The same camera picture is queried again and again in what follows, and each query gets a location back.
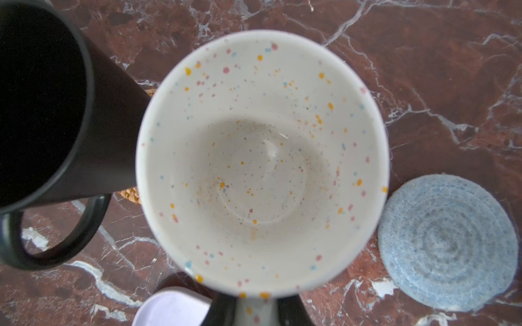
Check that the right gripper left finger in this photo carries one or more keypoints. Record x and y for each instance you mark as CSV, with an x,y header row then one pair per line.
x,y
221,311

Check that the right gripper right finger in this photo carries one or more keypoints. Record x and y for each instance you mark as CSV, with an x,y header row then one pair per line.
x,y
292,312

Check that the woven rattan coaster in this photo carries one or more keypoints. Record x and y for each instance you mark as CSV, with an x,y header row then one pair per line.
x,y
132,194

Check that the white speckled mug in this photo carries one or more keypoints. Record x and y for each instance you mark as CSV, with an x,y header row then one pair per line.
x,y
263,167

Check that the blue woven coaster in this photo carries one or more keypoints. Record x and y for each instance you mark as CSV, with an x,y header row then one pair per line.
x,y
448,243

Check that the black cup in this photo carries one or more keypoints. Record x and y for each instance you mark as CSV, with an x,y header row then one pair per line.
x,y
70,120

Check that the lilac plastic tray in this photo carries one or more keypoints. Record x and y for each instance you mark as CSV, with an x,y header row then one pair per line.
x,y
173,306

